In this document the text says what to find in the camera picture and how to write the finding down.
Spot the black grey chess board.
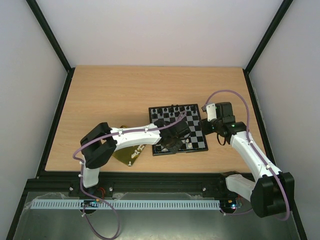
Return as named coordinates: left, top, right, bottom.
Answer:
left=149, top=111, right=208, bottom=156

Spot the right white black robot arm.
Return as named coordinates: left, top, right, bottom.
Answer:
left=200, top=102, right=295, bottom=220

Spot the black frame post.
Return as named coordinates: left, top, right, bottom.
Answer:
left=244, top=0, right=293, bottom=75
left=25, top=0, right=73, bottom=73

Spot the gold metal tray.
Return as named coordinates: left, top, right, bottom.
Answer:
left=112, top=144, right=140, bottom=166

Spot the black chess pieces row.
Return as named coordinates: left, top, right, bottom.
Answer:
left=148, top=104, right=200, bottom=120

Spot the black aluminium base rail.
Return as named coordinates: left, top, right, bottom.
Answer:
left=24, top=171, right=239, bottom=199

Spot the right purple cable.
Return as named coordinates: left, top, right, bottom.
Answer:
left=204, top=89, right=291, bottom=221

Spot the right black frame post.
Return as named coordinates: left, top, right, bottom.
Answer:
left=244, top=0, right=293, bottom=75

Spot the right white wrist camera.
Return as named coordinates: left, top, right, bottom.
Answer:
left=202, top=103, right=217, bottom=122

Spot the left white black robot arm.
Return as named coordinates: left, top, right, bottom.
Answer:
left=80, top=120, right=191, bottom=188

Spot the white chess piece pile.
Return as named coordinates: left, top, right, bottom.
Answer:
left=131, top=144, right=145, bottom=159

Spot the light blue slotted cable duct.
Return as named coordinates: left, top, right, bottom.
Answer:
left=30, top=199, right=221, bottom=210

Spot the left black frame post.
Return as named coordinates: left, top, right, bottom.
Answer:
left=25, top=0, right=73, bottom=73

